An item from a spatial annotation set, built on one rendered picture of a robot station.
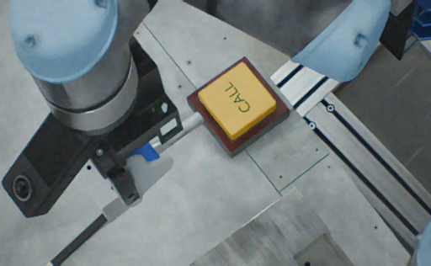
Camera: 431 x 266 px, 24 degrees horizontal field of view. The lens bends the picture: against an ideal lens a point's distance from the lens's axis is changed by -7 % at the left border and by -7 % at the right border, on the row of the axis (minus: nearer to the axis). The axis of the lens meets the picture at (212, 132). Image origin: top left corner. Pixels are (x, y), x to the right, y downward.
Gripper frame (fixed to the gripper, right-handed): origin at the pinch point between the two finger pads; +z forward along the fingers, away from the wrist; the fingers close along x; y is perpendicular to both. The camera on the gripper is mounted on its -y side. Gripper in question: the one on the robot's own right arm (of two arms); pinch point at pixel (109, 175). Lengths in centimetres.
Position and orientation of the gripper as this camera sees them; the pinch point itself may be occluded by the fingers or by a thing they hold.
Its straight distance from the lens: 99.5
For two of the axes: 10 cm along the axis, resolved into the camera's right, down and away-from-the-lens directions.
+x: -5.9, -7.5, 2.9
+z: 0.6, 3.2, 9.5
